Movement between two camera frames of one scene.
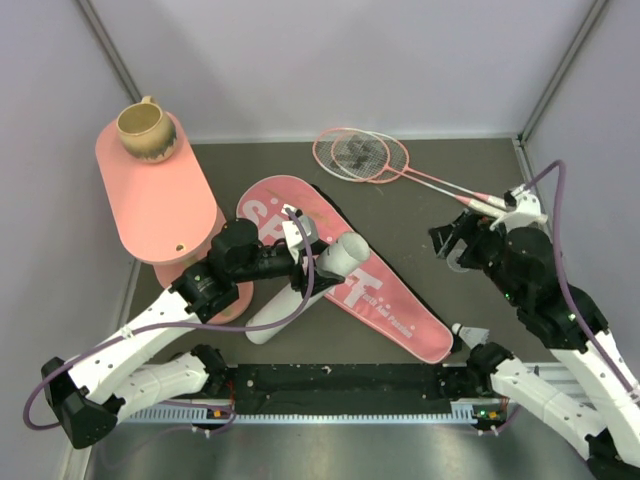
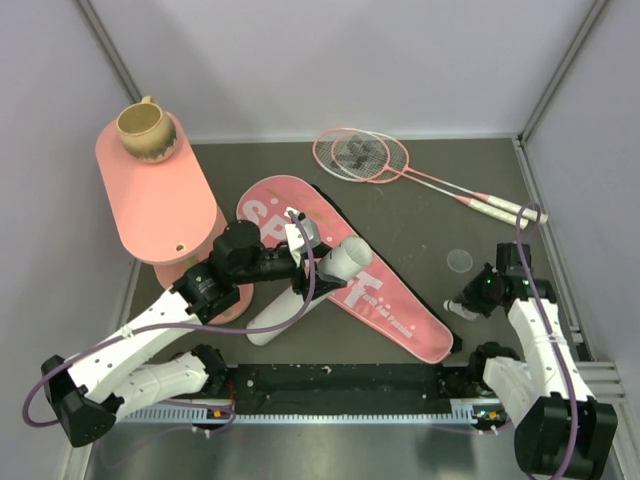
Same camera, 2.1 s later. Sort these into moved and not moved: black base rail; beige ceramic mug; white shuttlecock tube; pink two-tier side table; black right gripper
Moved: black right gripper
Not moved: beige ceramic mug; black base rail; white shuttlecock tube; pink two-tier side table
